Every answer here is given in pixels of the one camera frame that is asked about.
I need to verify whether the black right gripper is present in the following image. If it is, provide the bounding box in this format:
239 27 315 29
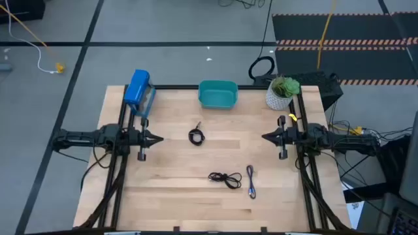
261 116 300 161

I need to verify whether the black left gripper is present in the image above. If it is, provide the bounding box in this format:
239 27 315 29
129 117 164 162

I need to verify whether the black USB-C cable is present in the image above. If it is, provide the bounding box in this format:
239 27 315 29
208 172 243 190
188 121 206 147

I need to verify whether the blue braided USB-C cable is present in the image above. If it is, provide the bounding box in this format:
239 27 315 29
246 164 257 200

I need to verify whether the white patterned plant pot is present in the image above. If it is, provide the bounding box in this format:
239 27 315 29
265 80 294 111

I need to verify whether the green succulent plant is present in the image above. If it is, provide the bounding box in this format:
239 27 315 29
270 74 301 99

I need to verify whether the blue game controller box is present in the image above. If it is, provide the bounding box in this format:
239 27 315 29
123 69 157 118

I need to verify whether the teal plastic bin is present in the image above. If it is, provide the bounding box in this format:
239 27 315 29
198 80 239 110

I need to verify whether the black hazard-striped floor mat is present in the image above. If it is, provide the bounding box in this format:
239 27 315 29
272 11 418 87

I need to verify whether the grey monitor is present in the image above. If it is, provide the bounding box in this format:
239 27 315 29
398 110 418 207

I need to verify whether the black keyboard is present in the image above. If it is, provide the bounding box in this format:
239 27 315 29
389 208 418 235

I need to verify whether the black floor box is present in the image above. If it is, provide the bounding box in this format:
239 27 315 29
0 0 46 24

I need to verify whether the black aluminium table frame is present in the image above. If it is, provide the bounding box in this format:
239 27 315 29
78 84 352 235

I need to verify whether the black hanging cable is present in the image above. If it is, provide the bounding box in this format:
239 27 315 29
248 0 276 81

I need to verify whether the tangle of floor cables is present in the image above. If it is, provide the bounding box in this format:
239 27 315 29
328 101 414 140

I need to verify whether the yellow hanging cable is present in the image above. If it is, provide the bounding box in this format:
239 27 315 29
316 0 337 71

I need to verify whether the white floor cable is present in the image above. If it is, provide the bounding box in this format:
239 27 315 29
5 0 57 74

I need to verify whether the orange floor cable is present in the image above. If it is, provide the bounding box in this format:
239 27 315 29
0 4 63 66

